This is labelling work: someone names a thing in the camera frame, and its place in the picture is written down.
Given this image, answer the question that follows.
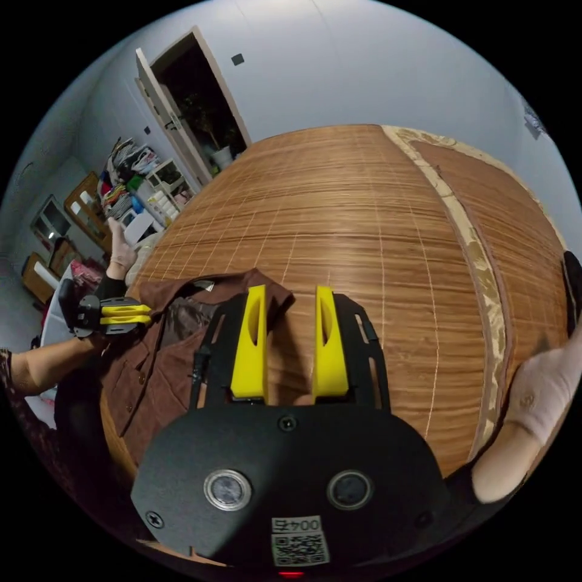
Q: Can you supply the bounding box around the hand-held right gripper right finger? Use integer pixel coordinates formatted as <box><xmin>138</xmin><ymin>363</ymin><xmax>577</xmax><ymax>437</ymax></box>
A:
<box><xmin>312</xmin><ymin>285</ymin><xmax>351</xmax><ymax>398</ymax></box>

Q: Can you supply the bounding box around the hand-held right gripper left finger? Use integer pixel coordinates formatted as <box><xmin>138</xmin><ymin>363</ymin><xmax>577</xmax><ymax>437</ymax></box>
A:
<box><xmin>229</xmin><ymin>284</ymin><xmax>270</xmax><ymax>401</ymax></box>

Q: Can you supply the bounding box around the brown vest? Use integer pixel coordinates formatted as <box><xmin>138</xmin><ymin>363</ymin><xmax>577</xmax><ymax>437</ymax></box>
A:
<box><xmin>99</xmin><ymin>267</ymin><xmax>296</xmax><ymax>438</ymax></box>

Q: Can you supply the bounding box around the person's left forearm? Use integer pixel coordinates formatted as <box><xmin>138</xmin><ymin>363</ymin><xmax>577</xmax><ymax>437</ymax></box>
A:
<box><xmin>10</xmin><ymin>337</ymin><xmax>92</xmax><ymax>395</ymax></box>

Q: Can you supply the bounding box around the person's left hand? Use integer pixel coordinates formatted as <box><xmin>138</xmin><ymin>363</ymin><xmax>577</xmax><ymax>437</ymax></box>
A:
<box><xmin>81</xmin><ymin>336</ymin><xmax>113</xmax><ymax>358</ymax></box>

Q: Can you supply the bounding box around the window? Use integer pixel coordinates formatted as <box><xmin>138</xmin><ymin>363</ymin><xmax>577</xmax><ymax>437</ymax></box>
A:
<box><xmin>30</xmin><ymin>195</ymin><xmax>73</xmax><ymax>243</ymax></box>

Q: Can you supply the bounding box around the wooden cupboard with mirror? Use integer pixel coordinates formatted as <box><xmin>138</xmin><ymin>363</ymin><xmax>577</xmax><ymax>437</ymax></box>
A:
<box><xmin>63</xmin><ymin>171</ymin><xmax>115</xmax><ymax>253</ymax></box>

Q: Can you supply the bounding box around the person's body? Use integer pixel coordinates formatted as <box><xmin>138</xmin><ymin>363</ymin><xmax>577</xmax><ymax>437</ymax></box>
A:
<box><xmin>0</xmin><ymin>216</ymin><xmax>582</xmax><ymax>554</ymax></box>

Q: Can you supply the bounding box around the cluttered white shelf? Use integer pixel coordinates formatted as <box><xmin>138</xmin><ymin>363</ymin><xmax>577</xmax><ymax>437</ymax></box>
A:
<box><xmin>98</xmin><ymin>136</ymin><xmax>195</xmax><ymax>233</ymax></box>

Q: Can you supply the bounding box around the bed with woven mat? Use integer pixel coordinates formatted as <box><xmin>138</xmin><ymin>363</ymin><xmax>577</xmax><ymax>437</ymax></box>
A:
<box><xmin>99</xmin><ymin>123</ymin><xmax>581</xmax><ymax>479</ymax></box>

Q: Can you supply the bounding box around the potted plant in white pot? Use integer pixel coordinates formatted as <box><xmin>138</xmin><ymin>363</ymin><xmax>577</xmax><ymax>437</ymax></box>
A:
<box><xmin>179</xmin><ymin>92</ymin><xmax>243</xmax><ymax>172</ymax></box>

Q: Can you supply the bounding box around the white door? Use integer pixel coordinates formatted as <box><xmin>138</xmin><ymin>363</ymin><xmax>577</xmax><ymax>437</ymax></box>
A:
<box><xmin>134</xmin><ymin>47</ymin><xmax>204</xmax><ymax>188</ymax></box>

